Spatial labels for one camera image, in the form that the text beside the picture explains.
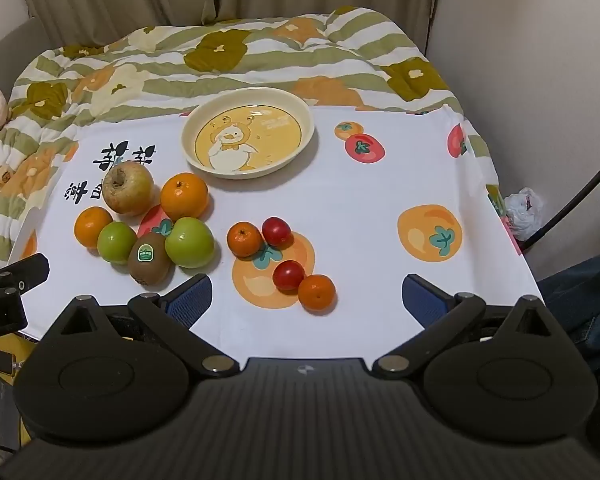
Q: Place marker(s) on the green apple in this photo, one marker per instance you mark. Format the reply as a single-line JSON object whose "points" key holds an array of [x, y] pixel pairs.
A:
{"points": [[189, 242], [116, 243]]}

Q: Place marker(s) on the orange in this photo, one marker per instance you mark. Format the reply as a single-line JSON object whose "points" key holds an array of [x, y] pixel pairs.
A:
{"points": [[184, 197], [92, 227]]}

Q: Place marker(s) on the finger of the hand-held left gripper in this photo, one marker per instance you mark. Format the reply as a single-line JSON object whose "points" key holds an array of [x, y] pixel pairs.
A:
{"points": [[27, 270]]}

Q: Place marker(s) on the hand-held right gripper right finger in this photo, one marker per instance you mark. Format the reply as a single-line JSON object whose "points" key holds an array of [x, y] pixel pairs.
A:
{"points": [[425, 300]]}

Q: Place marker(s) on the green striped floral blanket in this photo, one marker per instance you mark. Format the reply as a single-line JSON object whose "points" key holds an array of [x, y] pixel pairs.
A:
{"points": [[230, 65]]}

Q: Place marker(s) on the white fruit print cloth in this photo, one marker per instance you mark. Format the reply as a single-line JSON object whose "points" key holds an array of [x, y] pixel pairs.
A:
{"points": [[355, 240]]}

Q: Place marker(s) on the white plastic bag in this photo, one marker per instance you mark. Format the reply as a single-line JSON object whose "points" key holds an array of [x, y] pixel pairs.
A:
{"points": [[522, 212]]}

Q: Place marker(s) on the cream duck print plate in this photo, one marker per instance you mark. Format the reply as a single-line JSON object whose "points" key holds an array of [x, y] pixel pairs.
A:
{"points": [[250, 135]]}

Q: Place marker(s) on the yellow box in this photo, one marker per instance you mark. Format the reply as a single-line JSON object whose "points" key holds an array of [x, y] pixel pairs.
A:
{"points": [[0, 410]]}

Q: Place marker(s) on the red cherry tomato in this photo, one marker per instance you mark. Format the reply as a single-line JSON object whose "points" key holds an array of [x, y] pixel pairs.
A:
{"points": [[277, 231], [288, 276]]}

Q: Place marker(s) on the brown kiwi with sticker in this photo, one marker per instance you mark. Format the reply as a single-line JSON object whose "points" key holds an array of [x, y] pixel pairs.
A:
{"points": [[149, 265]]}

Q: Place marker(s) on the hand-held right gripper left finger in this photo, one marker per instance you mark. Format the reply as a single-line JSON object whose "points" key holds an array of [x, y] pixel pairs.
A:
{"points": [[187, 300]]}

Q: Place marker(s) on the dark blue cloth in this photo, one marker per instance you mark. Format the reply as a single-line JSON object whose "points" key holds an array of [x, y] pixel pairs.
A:
{"points": [[585, 310]]}

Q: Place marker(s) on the small mandarin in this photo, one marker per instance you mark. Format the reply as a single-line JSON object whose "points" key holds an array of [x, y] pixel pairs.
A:
{"points": [[245, 239], [316, 293]]}

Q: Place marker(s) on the red yellow apple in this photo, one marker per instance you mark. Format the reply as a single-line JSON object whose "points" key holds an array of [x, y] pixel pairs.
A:
{"points": [[127, 190]]}

